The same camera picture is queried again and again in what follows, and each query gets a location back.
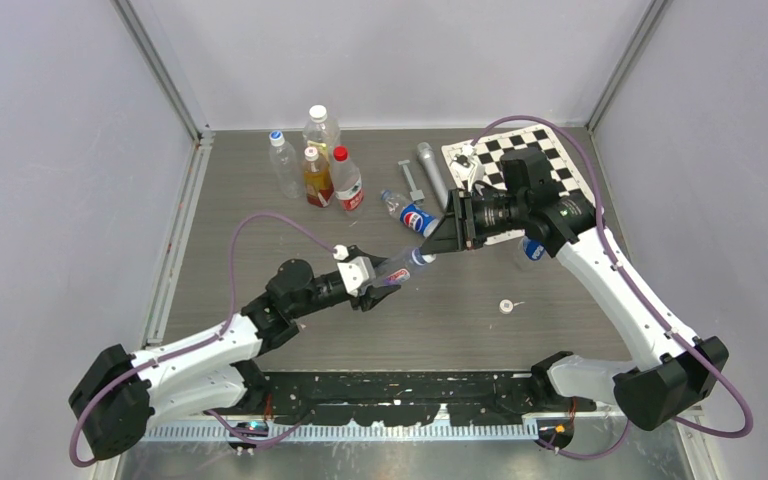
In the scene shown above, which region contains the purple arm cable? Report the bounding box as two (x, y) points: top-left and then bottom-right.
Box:
(470, 115), (754, 440)
(69, 211), (342, 469)

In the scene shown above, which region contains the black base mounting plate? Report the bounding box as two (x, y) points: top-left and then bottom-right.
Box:
(221, 371), (595, 427)

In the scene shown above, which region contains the silver microphone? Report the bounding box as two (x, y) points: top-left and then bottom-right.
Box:
(416, 142), (449, 211)

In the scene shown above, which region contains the red cap clear bottle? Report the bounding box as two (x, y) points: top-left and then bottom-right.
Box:
(332, 145), (364, 215)

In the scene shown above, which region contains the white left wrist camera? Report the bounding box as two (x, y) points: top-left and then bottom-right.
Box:
(333, 244), (376, 297)

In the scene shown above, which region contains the Pepsi label clear bottle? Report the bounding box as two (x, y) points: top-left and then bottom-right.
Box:
(381, 189), (439, 238)

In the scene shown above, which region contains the clear bottle pink label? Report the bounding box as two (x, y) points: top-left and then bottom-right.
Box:
(371, 247), (431, 287)

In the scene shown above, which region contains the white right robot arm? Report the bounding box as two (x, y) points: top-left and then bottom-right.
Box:
(420, 148), (729, 431)

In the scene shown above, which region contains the tall white cap bottle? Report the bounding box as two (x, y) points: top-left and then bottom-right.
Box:
(303, 104), (341, 160)

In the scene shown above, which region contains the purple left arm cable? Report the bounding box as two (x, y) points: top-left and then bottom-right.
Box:
(69, 211), (342, 469)

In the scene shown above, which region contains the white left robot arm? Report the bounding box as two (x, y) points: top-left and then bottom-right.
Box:
(68, 245), (400, 467)

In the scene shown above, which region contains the blue white cap bottle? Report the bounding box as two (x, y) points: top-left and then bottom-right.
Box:
(269, 130), (305, 199)

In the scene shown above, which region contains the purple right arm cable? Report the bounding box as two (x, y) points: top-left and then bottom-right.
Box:
(470, 115), (754, 440)

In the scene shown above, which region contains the black white chessboard mat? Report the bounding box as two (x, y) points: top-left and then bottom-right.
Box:
(440, 125), (595, 246)

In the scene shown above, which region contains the amber liquid bottle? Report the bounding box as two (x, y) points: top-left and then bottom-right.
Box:
(303, 146), (334, 208)

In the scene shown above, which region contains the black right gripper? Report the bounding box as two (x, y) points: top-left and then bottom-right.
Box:
(420, 188), (526, 256)

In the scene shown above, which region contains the blue label clear bottle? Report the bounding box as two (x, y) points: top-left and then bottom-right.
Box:
(520, 236), (546, 262)

